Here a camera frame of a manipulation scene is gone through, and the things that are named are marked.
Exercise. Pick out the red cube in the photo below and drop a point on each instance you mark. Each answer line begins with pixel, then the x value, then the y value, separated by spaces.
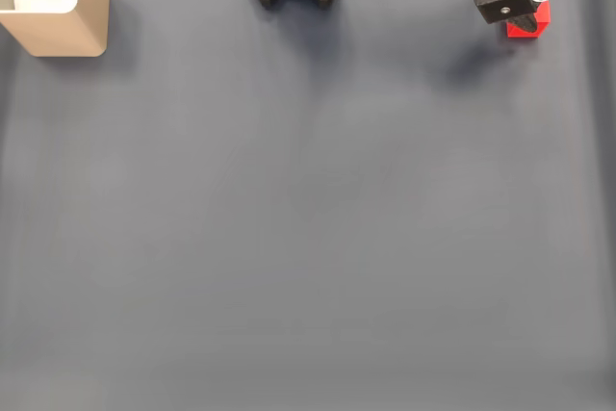
pixel 522 34

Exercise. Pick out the beige box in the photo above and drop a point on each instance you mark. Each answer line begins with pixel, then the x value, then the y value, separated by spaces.
pixel 62 33

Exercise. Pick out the grey mat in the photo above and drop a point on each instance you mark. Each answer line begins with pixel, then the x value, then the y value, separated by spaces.
pixel 308 238

